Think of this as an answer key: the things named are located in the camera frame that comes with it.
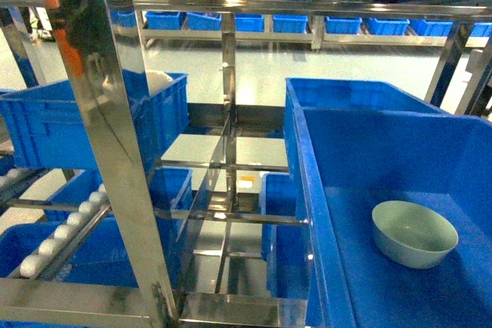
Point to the stainless steel shelf rack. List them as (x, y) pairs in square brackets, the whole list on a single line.
[(95, 69)]

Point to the green bowl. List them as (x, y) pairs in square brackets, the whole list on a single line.
[(412, 235)]

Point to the blue bin behind near bin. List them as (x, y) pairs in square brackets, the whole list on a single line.
[(343, 94)]

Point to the blue bin lower left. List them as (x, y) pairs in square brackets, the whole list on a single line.
[(102, 259)]

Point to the large blue bin near right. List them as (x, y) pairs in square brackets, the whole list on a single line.
[(349, 162)]

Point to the blue bin lower centre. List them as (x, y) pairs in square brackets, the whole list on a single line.
[(282, 246)]

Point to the white roller track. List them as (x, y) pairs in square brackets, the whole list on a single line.
[(61, 244)]

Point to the blue crate left shelf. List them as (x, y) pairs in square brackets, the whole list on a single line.
[(47, 131)]

